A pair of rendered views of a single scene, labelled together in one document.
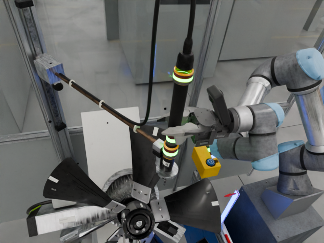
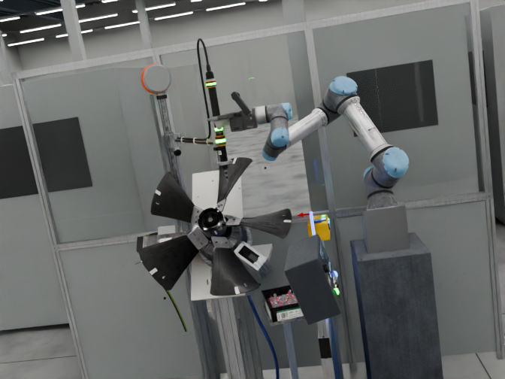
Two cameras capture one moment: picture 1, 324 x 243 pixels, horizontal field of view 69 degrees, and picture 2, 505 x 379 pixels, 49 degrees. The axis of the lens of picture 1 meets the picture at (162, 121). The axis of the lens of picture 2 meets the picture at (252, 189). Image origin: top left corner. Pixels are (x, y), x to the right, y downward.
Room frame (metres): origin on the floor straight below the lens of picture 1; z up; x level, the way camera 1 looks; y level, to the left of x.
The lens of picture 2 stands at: (-1.67, -1.30, 1.80)
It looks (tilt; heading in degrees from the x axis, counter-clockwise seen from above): 11 degrees down; 29
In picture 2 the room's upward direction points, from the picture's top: 9 degrees counter-clockwise
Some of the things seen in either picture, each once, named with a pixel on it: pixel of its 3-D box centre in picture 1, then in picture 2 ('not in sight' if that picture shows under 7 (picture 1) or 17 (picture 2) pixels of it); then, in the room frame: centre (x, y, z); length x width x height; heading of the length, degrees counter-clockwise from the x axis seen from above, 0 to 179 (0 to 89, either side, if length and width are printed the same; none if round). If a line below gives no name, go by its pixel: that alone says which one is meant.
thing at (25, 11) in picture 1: (46, 77); (171, 151); (0.83, 0.52, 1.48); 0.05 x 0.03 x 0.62; 145
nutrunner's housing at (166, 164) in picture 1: (174, 124); (216, 117); (0.44, -0.03, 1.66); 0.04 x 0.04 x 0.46
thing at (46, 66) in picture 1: (48, 68); (173, 140); (0.80, 0.48, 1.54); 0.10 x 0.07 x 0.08; 55
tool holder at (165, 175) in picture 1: (166, 159); (222, 153); (0.45, -0.03, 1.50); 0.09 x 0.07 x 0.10; 55
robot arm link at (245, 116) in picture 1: (236, 118); (261, 115); (0.51, -0.21, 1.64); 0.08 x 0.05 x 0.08; 20
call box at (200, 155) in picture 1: (205, 161); (319, 228); (0.84, -0.27, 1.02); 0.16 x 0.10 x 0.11; 20
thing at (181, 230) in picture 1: (165, 222); (252, 260); (0.49, -0.07, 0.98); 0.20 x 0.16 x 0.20; 20
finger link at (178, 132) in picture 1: (179, 136); (218, 122); (0.42, -0.05, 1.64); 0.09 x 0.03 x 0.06; 120
